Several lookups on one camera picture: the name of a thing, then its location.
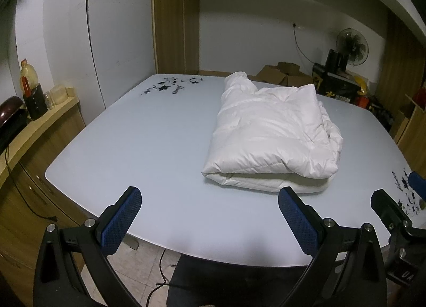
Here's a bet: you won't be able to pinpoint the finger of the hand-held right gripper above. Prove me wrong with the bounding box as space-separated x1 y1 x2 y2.
408 171 426 202
370 189 413 233

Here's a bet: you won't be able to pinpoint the black jar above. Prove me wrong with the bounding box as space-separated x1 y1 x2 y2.
23 84 49 121

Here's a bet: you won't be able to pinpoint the brown wooden rack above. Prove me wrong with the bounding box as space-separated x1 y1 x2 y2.
394 93 426 148

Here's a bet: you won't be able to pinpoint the white tall cabinet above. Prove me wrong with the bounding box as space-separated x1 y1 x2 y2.
15 0 157 111

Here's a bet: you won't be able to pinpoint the black wall cable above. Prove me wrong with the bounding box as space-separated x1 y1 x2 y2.
292 22 317 64

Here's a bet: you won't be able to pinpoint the wooden wardrobe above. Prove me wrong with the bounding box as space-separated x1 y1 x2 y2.
152 0 201 75

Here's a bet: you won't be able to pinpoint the orange liquid bottle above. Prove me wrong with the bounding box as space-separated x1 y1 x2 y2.
19 59 39 96

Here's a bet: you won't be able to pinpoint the black sideboard cable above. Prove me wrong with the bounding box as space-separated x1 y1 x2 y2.
4 149 58 224

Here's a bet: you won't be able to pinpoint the yellow hard hat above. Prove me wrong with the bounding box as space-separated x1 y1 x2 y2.
353 76 368 94

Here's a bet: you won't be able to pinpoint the black standing fan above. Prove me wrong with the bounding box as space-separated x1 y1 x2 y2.
335 28 369 67

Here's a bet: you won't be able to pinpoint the translucent plastic container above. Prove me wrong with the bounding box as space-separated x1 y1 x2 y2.
51 84 68 105

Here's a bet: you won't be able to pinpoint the dark red helmet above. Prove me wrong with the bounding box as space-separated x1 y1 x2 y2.
0 97 29 155

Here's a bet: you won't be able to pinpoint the black floor cable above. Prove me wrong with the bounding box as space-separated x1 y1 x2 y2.
150 249 178 299

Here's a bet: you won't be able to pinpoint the white puffer jacket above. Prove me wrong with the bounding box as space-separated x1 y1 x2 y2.
200 72 344 195

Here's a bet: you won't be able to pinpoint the black printed box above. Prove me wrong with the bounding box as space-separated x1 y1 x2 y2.
312 64 362 105

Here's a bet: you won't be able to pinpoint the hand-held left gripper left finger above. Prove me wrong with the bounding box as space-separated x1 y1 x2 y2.
32 186 143 307

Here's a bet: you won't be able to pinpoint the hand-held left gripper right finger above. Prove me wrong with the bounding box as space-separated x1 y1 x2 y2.
278 186 389 307

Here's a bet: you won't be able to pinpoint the black speaker pair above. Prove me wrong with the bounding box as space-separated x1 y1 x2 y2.
325 48 349 73

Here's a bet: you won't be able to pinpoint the wooden side cabinet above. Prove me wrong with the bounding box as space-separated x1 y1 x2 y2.
379 14 426 108

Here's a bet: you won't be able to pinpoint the wooden sideboard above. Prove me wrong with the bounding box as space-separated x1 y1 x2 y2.
0 96 86 307

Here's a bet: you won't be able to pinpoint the open cardboard box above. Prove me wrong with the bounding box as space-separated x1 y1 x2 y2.
256 62 315 87

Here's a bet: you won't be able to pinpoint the person's dark trousers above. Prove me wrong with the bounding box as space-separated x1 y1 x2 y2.
166 254 321 307

